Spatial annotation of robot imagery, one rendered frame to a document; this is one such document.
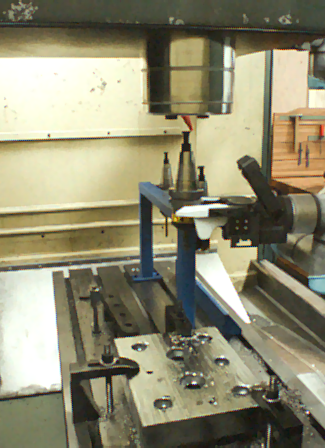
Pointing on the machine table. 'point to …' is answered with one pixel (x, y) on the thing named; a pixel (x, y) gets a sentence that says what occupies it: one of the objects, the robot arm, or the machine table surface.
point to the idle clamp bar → (119, 315)
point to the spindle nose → (187, 75)
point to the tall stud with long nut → (95, 308)
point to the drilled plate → (197, 415)
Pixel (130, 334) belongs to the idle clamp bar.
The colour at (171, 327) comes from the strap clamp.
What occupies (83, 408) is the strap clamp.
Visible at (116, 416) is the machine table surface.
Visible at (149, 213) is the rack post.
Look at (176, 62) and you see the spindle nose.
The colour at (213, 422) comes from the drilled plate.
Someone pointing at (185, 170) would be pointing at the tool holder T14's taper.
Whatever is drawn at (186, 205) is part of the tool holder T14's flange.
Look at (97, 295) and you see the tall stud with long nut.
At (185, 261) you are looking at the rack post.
